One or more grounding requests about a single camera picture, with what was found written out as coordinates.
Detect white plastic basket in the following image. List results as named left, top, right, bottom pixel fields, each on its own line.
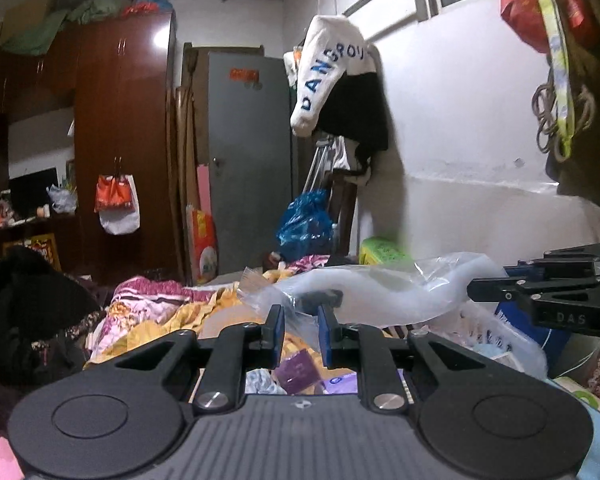
left=450, top=302, right=548, bottom=378

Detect black television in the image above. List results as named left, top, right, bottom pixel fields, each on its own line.
left=9, top=167, right=61, bottom=221

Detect floral printed quilt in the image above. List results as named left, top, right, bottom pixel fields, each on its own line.
left=87, top=255, right=331, bottom=376

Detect flat cardboard box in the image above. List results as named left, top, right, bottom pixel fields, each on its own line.
left=0, top=0, right=56, bottom=51

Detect red hanging bag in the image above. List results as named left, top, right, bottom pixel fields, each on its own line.
left=500, top=0, right=551, bottom=56

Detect pink board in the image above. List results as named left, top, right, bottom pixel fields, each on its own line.
left=197, top=162, right=213, bottom=281

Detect brown wooden wardrobe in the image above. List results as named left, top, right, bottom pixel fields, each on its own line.
left=0, top=10, right=178, bottom=281

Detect wooden planks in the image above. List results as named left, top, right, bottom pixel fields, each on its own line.
left=172, top=42, right=211, bottom=281

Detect blue fabric bag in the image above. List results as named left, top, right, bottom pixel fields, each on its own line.
left=495, top=300, right=571, bottom=376

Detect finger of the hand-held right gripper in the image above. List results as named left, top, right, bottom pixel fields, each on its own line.
left=502, top=242, right=600, bottom=281
left=467, top=276, right=600, bottom=307

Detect black hanging garment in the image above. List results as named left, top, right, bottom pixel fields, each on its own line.
left=317, top=72, right=390, bottom=153

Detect metal folding frame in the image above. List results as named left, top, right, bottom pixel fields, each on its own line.
left=300, top=135, right=341, bottom=196

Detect pile of black clothes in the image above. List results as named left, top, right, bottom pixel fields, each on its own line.
left=0, top=245, right=106, bottom=386

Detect crumpled blue plastic bag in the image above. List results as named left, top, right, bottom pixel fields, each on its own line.
left=276, top=190, right=335, bottom=261

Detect green cloth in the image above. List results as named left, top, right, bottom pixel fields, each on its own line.
left=0, top=0, right=126, bottom=56

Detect white hanging garment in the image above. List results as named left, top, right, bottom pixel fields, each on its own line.
left=330, top=137, right=373, bottom=186

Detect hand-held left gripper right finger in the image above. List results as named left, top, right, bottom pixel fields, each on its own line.
left=317, top=305, right=518, bottom=415

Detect white lettered hoodie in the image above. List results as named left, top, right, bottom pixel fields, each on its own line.
left=289, top=14, right=378, bottom=137

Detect grey metal door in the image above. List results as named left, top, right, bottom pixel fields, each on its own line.
left=207, top=50, right=293, bottom=276

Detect orange and white plastic bag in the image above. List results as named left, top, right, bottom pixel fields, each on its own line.
left=94, top=174, right=141, bottom=235

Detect clear plastic bag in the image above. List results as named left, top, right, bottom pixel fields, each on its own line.
left=237, top=252, right=508, bottom=331

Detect red and blue bags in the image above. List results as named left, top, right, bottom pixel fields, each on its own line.
left=122, top=0, right=173, bottom=18

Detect red and yellow printed bag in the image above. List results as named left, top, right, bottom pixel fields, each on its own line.
left=187, top=205, right=218, bottom=286

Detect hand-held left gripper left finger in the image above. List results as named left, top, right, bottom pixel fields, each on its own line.
left=82, top=304, right=287, bottom=413

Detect purple tissue pack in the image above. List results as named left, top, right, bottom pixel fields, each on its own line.
left=272, top=350, right=361, bottom=401

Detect green printed package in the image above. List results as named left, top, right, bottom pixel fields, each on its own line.
left=555, top=375, right=600, bottom=421

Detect green box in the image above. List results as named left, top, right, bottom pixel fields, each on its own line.
left=359, top=236, right=413, bottom=266

